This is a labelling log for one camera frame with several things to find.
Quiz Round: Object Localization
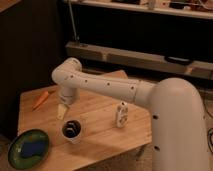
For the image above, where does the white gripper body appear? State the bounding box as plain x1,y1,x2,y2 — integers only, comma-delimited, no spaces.
59,87,79,106

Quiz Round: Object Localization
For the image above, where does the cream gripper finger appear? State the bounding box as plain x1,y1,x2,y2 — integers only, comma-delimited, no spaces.
57,104,68,120

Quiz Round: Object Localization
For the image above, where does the small white bottle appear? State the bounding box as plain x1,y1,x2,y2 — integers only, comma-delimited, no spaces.
116,102,128,128

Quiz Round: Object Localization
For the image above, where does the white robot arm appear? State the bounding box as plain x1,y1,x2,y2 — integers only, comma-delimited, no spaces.
52,58,211,171

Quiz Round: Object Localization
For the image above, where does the orange carrot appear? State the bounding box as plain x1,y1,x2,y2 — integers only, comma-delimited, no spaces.
32,91,53,110

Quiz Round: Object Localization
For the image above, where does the white cup with dark contents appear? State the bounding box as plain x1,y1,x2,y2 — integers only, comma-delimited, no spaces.
62,120,82,144

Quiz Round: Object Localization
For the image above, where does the blue sponge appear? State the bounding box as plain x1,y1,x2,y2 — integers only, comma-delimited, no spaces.
20,140,45,158

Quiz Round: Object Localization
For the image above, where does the green plate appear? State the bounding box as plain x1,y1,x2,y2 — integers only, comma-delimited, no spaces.
7,129,50,170

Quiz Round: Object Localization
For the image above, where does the metal pole stand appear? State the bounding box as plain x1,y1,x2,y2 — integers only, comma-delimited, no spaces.
68,0,85,47

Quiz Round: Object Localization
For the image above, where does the wooden shelf unit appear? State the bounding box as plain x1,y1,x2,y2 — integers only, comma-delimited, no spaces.
66,0,213,79

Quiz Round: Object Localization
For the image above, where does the black object on shelf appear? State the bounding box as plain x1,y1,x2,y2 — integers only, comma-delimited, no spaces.
164,56,193,66

